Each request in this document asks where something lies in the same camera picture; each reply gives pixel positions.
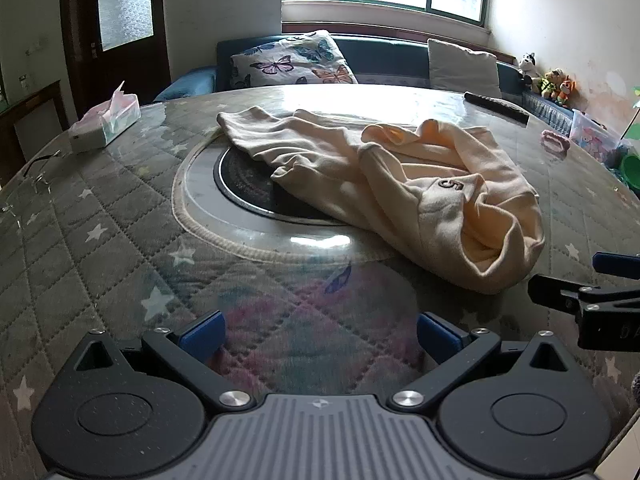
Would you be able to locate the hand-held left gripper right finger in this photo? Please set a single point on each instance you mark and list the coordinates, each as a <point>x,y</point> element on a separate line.
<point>440,334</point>

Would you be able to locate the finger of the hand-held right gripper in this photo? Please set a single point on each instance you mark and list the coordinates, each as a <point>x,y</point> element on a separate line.
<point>552,290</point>
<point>617,264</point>

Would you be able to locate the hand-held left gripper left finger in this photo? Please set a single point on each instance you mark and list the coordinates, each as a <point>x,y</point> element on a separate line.
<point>202,334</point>

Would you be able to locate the cream sweatshirt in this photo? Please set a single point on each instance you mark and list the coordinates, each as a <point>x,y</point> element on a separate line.
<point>400,185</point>

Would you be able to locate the green plastic tub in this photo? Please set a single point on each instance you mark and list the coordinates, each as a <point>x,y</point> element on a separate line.
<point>631,170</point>

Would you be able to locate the grey round table insert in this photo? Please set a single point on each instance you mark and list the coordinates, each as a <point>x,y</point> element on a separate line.
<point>200,210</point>

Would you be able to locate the clear plastic storage box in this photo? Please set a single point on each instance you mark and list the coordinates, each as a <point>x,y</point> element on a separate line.
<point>592,135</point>

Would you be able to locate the pink hair clip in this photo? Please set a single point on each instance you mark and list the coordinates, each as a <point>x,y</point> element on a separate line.
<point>555,141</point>

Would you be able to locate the black round hotplate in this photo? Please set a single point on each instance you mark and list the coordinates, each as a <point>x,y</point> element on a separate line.
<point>245,185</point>

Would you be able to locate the orange tiger plush toy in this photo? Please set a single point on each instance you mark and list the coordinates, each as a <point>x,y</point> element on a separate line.
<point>566,90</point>

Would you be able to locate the yellow green plush toy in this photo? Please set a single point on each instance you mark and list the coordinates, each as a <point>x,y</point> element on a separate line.
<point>550,85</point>

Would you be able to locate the black remote control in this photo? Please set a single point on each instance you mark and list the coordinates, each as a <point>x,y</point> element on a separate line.
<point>495,105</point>

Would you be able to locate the black and white cow plush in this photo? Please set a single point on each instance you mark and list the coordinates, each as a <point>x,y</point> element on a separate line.
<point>528,67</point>

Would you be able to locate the pink and white tissue box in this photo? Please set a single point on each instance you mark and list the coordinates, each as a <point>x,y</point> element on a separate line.
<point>100,127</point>

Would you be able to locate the plain white pillow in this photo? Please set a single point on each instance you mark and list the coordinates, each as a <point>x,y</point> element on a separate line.
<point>462,67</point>

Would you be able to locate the blue sofa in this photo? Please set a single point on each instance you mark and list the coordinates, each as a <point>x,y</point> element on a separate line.
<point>385,55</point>

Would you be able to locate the dark wooden sideboard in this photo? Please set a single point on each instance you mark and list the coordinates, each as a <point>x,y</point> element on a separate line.
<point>50,92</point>

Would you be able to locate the dark wooden glass door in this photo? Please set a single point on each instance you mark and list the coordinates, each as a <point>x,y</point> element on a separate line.
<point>85,70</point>

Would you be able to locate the butterfly print pillow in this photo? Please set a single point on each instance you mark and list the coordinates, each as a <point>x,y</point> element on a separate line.
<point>295,60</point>

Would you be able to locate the thin frame eyeglasses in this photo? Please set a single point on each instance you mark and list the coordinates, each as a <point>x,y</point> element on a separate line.
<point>36,178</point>

